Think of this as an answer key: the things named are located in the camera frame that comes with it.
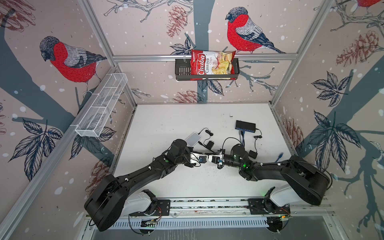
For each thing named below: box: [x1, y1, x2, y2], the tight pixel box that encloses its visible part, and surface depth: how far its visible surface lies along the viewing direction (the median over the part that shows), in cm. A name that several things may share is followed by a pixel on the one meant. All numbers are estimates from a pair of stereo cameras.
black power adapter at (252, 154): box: [248, 128, 263, 160], surface depth 94 cm
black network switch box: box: [235, 120, 256, 133], surface depth 107 cm
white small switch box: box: [185, 132, 202, 147], surface depth 100 cm
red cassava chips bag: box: [190, 49, 236, 81], surface depth 90 cm
